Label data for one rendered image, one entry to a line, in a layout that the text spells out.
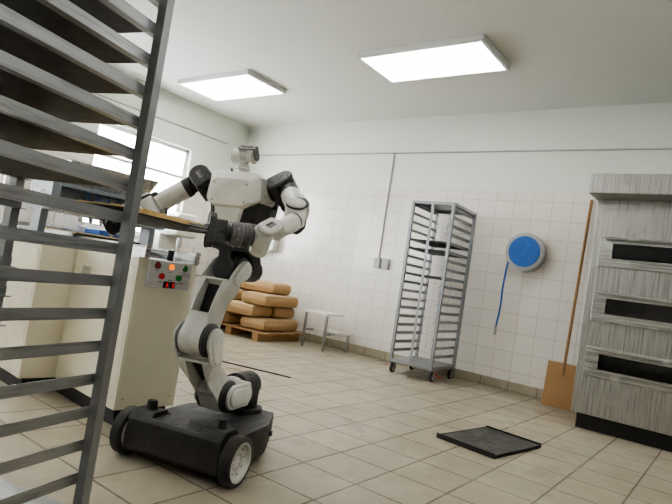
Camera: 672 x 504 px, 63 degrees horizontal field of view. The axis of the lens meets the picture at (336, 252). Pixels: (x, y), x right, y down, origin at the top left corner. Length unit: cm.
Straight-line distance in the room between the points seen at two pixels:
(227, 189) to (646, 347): 348
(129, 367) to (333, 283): 464
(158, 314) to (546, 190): 440
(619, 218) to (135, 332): 372
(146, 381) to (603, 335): 345
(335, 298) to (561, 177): 310
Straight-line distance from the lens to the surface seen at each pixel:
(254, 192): 242
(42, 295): 346
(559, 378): 574
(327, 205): 751
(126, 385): 298
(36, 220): 355
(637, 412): 489
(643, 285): 487
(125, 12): 167
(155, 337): 299
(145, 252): 285
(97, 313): 163
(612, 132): 623
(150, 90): 168
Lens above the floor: 88
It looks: 3 degrees up
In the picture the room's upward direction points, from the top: 9 degrees clockwise
